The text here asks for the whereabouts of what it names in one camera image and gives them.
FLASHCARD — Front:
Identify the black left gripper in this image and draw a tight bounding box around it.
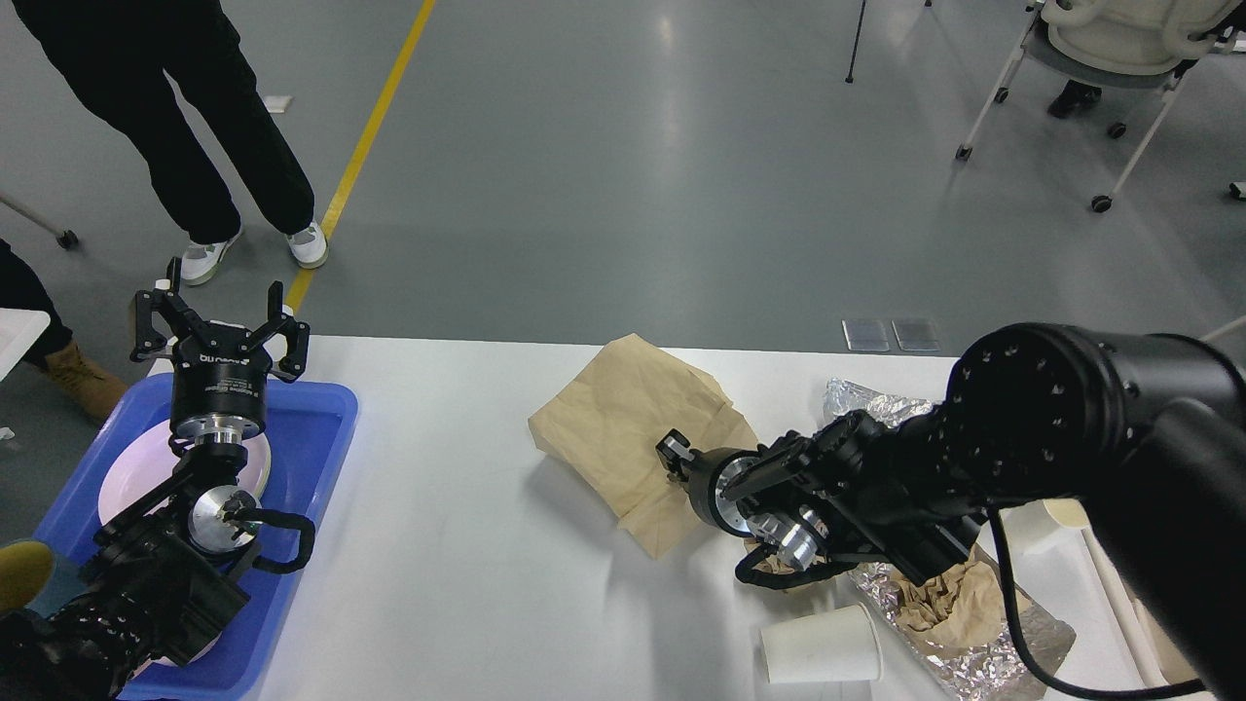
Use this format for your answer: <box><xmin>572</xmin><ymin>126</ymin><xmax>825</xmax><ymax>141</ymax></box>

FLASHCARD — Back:
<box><xmin>130</xmin><ymin>256</ymin><xmax>312</xmax><ymax>440</ymax></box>

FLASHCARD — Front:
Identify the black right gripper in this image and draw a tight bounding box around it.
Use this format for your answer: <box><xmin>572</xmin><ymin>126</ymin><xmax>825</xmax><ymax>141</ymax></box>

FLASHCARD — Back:
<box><xmin>655</xmin><ymin>430</ymin><xmax>759</xmax><ymax>535</ymax></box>

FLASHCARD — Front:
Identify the brown paper bag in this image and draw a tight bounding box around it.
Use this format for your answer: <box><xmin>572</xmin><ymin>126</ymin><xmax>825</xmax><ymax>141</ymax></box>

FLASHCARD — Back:
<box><xmin>527</xmin><ymin>334</ymin><xmax>758</xmax><ymax>560</ymax></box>

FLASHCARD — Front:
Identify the pink plate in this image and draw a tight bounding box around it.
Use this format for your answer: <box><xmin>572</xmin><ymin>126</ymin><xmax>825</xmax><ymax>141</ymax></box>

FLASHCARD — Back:
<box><xmin>97</xmin><ymin>425</ymin><xmax>273</xmax><ymax>524</ymax></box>

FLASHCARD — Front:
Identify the teal mug yellow inside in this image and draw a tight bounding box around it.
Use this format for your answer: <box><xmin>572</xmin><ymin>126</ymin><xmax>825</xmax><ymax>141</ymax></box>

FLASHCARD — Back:
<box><xmin>1</xmin><ymin>538</ymin><xmax>56</xmax><ymax>611</ymax></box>

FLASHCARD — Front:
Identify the pink mug dark inside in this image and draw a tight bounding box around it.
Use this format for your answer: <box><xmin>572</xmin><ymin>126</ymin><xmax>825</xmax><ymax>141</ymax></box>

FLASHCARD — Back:
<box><xmin>128</xmin><ymin>644</ymin><xmax>214</xmax><ymax>682</ymax></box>

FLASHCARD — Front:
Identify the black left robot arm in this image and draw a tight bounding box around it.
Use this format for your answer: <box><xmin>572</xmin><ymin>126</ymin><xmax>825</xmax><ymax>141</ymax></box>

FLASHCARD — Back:
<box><xmin>2</xmin><ymin>258</ymin><xmax>316</xmax><ymax>700</ymax></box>

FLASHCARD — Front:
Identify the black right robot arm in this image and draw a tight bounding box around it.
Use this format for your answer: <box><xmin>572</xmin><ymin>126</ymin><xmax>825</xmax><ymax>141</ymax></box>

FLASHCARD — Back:
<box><xmin>655</xmin><ymin>322</ymin><xmax>1245</xmax><ymax>700</ymax></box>

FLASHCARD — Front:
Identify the blue plastic tray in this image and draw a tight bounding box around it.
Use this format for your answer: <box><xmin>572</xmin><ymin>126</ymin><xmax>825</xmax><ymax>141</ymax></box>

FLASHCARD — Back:
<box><xmin>34</xmin><ymin>374</ymin><xmax>359</xmax><ymax>700</ymax></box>

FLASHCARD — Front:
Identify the brown boot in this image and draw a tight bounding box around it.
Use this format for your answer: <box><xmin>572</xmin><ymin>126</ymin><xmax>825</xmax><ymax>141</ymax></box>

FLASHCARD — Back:
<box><xmin>0</xmin><ymin>242</ymin><xmax>130</xmax><ymax>423</ymax></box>

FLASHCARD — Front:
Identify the flat aluminium foil sheet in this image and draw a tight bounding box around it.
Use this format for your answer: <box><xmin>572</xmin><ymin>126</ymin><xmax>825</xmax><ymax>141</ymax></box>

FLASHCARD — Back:
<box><xmin>822</xmin><ymin>379</ymin><xmax>938</xmax><ymax>427</ymax></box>

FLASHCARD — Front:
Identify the white chair base left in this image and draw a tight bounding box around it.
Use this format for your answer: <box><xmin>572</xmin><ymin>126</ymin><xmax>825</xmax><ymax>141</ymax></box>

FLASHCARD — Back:
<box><xmin>1</xmin><ymin>191</ymin><xmax>80</xmax><ymax>252</ymax></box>

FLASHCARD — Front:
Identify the white side table left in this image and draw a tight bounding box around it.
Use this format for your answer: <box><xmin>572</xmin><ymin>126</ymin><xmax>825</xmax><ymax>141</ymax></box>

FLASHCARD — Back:
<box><xmin>1</xmin><ymin>308</ymin><xmax>50</xmax><ymax>381</ymax></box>

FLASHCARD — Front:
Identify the metal floor plate left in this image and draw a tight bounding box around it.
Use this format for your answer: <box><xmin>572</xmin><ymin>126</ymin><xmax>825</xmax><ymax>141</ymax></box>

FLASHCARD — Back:
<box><xmin>841</xmin><ymin>318</ymin><xmax>891</xmax><ymax>354</ymax></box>

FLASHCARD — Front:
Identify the metal floor plate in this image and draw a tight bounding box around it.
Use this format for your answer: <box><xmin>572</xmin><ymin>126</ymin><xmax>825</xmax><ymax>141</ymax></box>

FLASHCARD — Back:
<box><xmin>891</xmin><ymin>318</ymin><xmax>942</xmax><ymax>354</ymax></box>
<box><xmin>841</xmin><ymin>318</ymin><xmax>891</xmax><ymax>354</ymax></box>

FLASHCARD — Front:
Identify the white paper cup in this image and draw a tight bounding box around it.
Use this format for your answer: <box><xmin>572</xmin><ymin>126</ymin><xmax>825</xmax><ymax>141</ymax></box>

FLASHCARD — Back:
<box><xmin>760</xmin><ymin>604</ymin><xmax>883</xmax><ymax>684</ymax></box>

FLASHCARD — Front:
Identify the metal floor plate right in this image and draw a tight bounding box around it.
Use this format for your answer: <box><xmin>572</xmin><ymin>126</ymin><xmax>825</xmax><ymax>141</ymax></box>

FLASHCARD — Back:
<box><xmin>891</xmin><ymin>318</ymin><xmax>942</xmax><ymax>354</ymax></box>

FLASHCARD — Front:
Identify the person leg top left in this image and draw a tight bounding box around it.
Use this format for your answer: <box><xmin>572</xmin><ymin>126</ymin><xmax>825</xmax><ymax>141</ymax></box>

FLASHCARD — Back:
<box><xmin>14</xmin><ymin>1</ymin><xmax>329</xmax><ymax>285</ymax></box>

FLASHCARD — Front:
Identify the white plastic spoon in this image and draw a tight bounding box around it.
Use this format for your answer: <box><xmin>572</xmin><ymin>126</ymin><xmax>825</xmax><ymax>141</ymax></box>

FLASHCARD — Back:
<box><xmin>1002</xmin><ymin>498</ymin><xmax>1090</xmax><ymax>557</ymax></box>

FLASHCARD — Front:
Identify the crumpled aluminium foil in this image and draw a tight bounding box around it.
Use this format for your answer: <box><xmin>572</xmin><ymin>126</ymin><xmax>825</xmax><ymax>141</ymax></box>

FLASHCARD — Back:
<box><xmin>847</xmin><ymin>552</ymin><xmax>1047</xmax><ymax>700</ymax></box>

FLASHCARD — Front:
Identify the black tripod leg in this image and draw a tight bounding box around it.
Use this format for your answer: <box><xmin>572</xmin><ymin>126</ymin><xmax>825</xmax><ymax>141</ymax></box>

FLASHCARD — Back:
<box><xmin>844</xmin><ymin>0</ymin><xmax>868</xmax><ymax>85</ymax></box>

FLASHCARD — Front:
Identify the beige plastic bin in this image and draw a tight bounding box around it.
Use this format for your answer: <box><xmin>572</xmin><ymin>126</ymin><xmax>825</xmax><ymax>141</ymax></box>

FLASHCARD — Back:
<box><xmin>1082</xmin><ymin>529</ymin><xmax>1197</xmax><ymax>686</ymax></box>

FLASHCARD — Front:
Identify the white office chair right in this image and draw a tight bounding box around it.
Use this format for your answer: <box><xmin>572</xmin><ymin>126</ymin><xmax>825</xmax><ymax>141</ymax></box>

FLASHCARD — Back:
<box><xmin>954</xmin><ymin>1</ymin><xmax>1244</xmax><ymax>213</ymax></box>

